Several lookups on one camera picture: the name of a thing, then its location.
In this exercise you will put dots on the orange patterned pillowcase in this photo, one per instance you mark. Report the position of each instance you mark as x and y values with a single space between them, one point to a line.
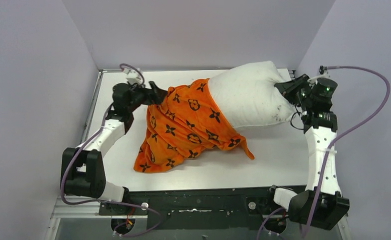
185 124

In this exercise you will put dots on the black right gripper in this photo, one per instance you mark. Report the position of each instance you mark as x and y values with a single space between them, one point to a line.
289 89

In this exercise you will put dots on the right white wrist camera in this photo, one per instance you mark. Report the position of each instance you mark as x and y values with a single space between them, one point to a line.
314 79

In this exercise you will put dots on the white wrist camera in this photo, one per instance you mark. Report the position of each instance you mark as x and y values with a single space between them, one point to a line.
133 77
314 79

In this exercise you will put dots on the aluminium frame rail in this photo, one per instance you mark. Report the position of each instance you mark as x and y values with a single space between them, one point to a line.
94 221

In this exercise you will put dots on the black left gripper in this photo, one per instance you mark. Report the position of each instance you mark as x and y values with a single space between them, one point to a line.
149 93

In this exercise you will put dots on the white pillow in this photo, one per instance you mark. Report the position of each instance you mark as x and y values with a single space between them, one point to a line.
247 97

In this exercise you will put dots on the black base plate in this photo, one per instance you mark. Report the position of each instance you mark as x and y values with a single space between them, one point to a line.
209 209

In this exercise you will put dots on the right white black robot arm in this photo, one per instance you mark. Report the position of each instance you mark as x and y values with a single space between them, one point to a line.
321 205

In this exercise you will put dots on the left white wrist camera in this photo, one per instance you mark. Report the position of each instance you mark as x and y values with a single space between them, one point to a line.
133 77

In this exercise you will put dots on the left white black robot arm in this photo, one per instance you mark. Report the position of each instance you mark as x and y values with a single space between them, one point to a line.
82 167

